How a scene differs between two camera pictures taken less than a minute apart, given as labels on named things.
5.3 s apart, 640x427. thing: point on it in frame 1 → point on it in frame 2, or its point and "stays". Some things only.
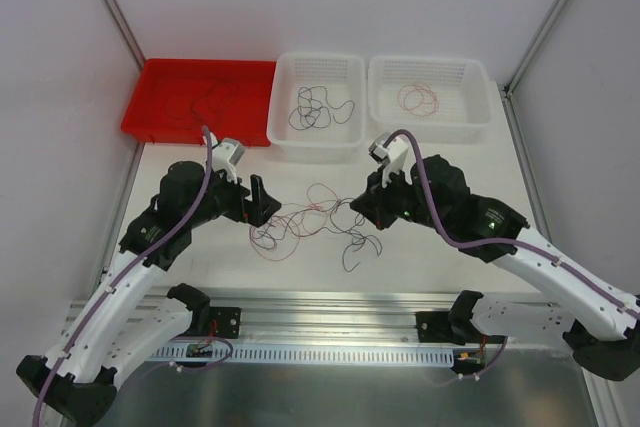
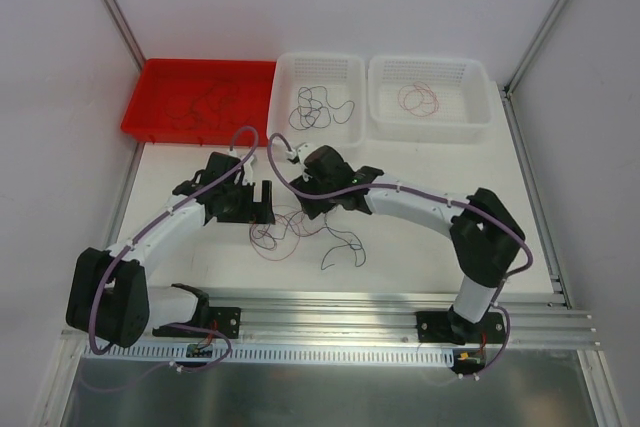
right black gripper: x=378 y=207 → x=310 y=202
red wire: x=418 y=98 stays
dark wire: x=334 y=107 stays
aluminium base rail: x=335 y=318 stays
